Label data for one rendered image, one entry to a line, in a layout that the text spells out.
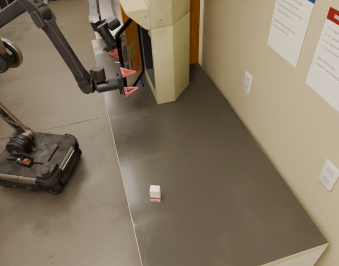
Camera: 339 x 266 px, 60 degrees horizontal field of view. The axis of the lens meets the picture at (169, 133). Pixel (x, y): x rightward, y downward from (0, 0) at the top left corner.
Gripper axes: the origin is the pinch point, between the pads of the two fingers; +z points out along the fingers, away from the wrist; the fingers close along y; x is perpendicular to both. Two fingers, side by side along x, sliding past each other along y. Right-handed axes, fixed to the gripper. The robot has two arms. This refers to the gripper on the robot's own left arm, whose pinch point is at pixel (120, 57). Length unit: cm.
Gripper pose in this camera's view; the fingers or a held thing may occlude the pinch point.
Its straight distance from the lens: 175.7
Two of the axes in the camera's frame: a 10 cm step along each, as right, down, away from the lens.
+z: 4.5, 7.2, 5.2
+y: -8.5, 1.7, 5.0
